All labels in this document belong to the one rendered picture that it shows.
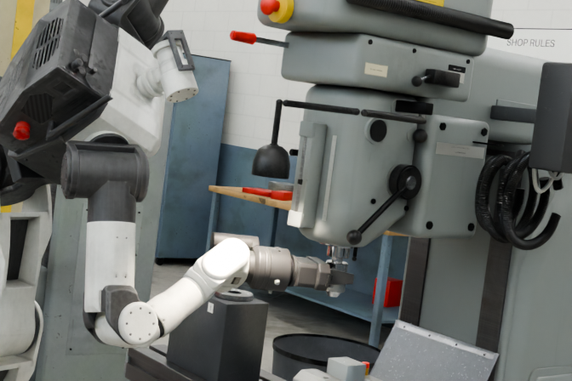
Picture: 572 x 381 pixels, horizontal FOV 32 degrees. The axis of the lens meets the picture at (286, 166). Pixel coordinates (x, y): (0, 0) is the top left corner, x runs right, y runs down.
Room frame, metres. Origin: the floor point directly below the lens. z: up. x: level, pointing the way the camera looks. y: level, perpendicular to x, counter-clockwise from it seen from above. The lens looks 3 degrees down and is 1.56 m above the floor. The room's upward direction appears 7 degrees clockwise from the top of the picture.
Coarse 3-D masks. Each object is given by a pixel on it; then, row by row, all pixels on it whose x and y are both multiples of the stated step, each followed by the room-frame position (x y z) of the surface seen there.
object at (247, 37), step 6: (234, 36) 1.95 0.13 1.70; (240, 36) 1.95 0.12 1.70; (246, 36) 1.96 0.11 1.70; (252, 36) 1.97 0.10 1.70; (246, 42) 1.96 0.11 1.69; (252, 42) 1.97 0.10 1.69; (258, 42) 1.99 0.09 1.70; (264, 42) 1.99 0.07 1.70; (270, 42) 2.00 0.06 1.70; (276, 42) 2.01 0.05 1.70; (282, 42) 2.02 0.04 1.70
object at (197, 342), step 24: (192, 312) 2.27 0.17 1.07; (216, 312) 2.20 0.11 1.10; (240, 312) 2.20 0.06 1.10; (264, 312) 2.24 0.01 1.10; (192, 336) 2.26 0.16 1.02; (216, 336) 2.19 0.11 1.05; (240, 336) 2.20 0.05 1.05; (264, 336) 2.25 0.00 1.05; (168, 360) 2.34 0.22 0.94; (192, 360) 2.26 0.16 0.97; (216, 360) 2.18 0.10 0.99; (240, 360) 2.21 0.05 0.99
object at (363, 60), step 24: (288, 48) 2.03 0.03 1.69; (312, 48) 1.97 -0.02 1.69; (336, 48) 1.91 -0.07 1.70; (360, 48) 1.87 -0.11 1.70; (384, 48) 1.91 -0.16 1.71; (408, 48) 1.95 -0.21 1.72; (432, 48) 2.00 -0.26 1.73; (288, 72) 2.02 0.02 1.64; (312, 72) 1.96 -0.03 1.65; (336, 72) 1.91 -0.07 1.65; (360, 72) 1.87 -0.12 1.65; (384, 72) 1.91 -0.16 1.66; (408, 72) 1.95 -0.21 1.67; (456, 72) 2.04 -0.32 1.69; (432, 96) 2.01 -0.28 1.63; (456, 96) 2.05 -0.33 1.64
